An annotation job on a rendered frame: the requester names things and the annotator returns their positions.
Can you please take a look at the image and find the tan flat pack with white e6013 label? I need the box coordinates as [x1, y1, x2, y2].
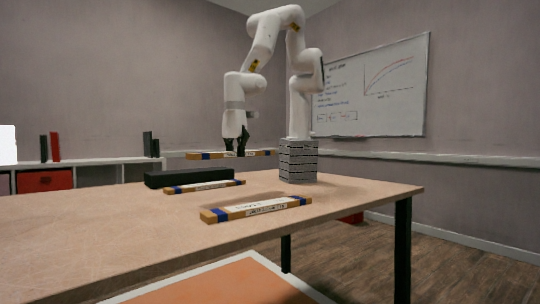
[199, 195, 312, 225]

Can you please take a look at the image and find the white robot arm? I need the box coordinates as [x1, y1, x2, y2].
[224, 5, 325, 140]

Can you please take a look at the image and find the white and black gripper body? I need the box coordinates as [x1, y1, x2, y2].
[222, 109, 247, 138]

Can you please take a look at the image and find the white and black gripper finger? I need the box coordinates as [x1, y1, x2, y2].
[222, 137, 234, 151]
[236, 125, 250, 157]

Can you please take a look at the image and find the black rectangular slab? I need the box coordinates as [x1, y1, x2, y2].
[144, 167, 235, 190]

